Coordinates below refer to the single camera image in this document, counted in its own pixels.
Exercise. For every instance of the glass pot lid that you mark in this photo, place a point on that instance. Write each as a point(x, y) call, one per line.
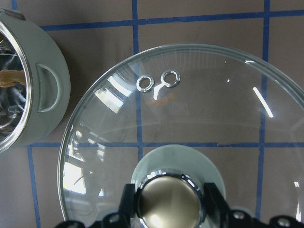
point(172, 118)

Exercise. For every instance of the pale green cooking pot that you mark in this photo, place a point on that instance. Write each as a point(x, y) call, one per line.
point(34, 82)

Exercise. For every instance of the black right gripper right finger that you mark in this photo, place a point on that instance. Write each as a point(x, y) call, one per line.
point(216, 206)

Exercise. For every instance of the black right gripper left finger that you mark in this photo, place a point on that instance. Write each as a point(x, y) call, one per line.
point(125, 216)

